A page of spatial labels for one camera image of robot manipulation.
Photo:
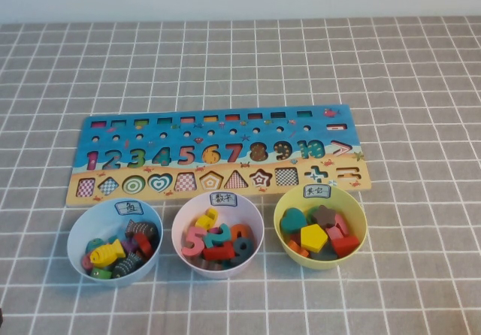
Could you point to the yellow wooden number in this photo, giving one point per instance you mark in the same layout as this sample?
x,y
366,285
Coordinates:
x,y
206,220

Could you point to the brown striped wooden fish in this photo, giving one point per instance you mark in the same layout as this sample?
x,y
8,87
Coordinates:
x,y
143,229

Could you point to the green wooden fish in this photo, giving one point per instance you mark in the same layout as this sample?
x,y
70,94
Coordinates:
x,y
100,273

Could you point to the colourful wooden puzzle board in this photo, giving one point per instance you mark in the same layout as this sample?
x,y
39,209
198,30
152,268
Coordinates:
x,y
319,134

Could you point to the yellow plastic bowl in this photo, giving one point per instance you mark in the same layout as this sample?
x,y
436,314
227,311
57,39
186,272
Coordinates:
x,y
353,207

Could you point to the light blue plastic bowl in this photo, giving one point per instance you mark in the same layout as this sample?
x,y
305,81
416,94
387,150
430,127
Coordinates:
x,y
79,237

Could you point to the pink plastic bowl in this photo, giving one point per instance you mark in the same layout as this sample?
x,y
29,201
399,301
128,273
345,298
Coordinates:
x,y
251,215

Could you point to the teal wooden number two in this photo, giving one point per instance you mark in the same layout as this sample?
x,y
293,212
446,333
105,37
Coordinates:
x,y
214,242

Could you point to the yellow pentagon puzzle piece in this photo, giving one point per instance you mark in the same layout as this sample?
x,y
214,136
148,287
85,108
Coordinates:
x,y
313,237

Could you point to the yellow wooden fish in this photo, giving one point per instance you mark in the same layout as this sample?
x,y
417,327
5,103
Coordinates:
x,y
107,254

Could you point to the orange puzzle piece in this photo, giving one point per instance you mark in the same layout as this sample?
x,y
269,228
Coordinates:
x,y
298,248

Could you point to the green puzzle piece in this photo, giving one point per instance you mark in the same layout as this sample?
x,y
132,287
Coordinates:
x,y
311,216

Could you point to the pink-red wooden fish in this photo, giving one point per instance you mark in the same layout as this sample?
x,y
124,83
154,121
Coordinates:
x,y
86,261

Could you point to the pink wooden number five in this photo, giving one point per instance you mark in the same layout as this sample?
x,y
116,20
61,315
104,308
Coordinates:
x,y
191,230

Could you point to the teal wooden fish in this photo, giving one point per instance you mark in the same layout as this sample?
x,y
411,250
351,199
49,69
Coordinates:
x,y
93,244

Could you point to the salmon block puzzle piece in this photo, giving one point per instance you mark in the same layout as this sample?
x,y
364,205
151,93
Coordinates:
x,y
333,233

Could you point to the purple wooden fish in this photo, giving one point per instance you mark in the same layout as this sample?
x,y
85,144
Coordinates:
x,y
127,245

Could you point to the slate wooden number nine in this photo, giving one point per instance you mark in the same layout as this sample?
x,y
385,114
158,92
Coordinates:
x,y
240,258

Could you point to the orange wooden number zero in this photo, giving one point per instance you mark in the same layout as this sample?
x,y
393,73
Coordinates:
x,y
248,233

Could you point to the pink curved puzzle piece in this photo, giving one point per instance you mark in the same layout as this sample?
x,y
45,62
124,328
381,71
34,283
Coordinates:
x,y
342,224

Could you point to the paper label reading 数字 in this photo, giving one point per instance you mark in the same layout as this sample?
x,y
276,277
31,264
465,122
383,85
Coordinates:
x,y
223,199

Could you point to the paper label reading 鱼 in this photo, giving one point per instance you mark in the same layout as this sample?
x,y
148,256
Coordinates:
x,y
129,207

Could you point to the red wooden number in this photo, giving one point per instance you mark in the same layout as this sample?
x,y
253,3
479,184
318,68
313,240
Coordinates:
x,y
218,253

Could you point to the slate puzzle piece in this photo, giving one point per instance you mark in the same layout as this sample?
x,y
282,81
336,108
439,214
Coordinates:
x,y
325,256

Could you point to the teal heart puzzle piece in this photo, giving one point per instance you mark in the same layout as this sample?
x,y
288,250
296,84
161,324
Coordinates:
x,y
293,220

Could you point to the purple wooden number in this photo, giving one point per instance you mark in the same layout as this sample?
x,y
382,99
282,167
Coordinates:
x,y
213,230

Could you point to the red wooden fish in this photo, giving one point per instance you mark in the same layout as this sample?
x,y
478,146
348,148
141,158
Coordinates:
x,y
144,245

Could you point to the dark gray wooden fish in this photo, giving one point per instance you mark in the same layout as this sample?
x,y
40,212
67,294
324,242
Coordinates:
x,y
127,265

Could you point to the brown flower puzzle piece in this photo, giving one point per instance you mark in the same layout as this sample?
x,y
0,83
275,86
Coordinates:
x,y
325,216

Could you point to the paper label reading 其它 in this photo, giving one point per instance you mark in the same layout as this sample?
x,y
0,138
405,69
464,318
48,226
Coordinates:
x,y
316,191

